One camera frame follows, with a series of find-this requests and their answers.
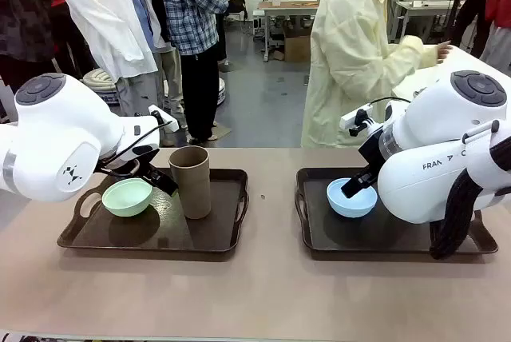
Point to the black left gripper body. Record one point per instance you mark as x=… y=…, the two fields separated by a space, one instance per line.
x=139 y=154

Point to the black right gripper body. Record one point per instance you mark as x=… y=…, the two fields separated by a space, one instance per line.
x=371 y=154

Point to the light blue bowl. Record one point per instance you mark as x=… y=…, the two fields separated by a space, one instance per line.
x=357 y=206

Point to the tall brown cup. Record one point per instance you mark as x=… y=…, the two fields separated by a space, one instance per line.
x=193 y=186

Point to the mint green bowl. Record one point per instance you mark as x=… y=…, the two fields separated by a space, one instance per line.
x=127 y=200

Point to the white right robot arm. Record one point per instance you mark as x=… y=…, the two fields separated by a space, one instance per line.
x=439 y=134

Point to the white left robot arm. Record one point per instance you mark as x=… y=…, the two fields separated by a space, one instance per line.
x=52 y=134

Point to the dark brown serving tray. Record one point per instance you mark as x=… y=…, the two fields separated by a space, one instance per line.
x=359 y=238
x=199 y=234

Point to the person's right hand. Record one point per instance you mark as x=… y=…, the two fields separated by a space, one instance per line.
x=444 y=52

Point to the blue white ceramic stool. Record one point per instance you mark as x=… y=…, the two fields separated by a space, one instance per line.
x=100 y=86
x=223 y=92

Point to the person in yellow shirt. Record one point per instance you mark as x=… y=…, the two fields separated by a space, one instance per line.
x=343 y=58

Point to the cardboard box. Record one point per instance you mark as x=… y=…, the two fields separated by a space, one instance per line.
x=297 y=44

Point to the person in plaid shirt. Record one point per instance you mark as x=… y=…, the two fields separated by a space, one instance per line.
x=191 y=18

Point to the background workbench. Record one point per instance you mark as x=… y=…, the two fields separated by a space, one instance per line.
x=423 y=8
x=287 y=8

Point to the person in dark patterned top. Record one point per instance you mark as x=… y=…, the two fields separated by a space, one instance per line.
x=28 y=18

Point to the person in black clothes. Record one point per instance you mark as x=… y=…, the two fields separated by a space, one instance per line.
x=471 y=2

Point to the person in red jacket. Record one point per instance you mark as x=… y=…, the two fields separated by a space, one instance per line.
x=499 y=2

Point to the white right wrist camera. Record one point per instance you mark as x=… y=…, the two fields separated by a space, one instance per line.
x=353 y=116

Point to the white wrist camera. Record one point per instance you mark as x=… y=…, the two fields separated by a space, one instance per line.
x=167 y=120
x=353 y=116

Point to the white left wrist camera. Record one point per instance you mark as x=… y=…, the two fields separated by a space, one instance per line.
x=167 y=120

